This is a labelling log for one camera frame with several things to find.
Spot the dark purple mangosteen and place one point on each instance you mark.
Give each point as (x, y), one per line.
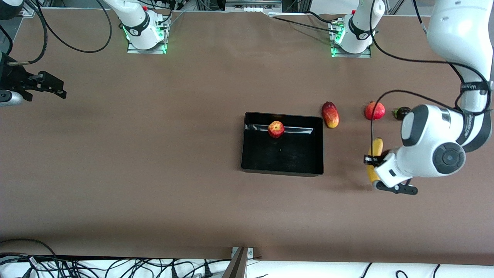
(399, 113)

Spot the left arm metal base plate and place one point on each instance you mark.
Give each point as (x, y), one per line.
(349, 55)

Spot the black plastic box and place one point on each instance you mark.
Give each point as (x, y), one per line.
(281, 158)

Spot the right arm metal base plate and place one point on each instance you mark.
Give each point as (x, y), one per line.
(146, 51)

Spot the silver metal rail fixture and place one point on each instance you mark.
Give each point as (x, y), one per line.
(252, 4)

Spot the red pomegranate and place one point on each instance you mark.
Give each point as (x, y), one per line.
(374, 111)

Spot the grey metal post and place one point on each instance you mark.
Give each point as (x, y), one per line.
(236, 266)

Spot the red yellow mango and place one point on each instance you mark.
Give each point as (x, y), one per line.
(330, 115)

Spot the yellow banana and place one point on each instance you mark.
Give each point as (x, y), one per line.
(376, 146)

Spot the red yellow apple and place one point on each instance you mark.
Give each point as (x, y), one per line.
(276, 129)

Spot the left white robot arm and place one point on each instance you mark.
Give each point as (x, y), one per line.
(451, 34)

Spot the aluminium frame profile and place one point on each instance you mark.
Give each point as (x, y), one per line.
(27, 12)

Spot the silver clamp bracket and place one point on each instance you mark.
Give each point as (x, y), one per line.
(250, 251)

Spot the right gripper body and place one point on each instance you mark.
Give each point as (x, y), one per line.
(13, 78)

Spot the brown table cover sheet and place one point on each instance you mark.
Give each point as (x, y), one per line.
(247, 216)

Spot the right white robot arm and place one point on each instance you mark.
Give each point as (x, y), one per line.
(133, 15)

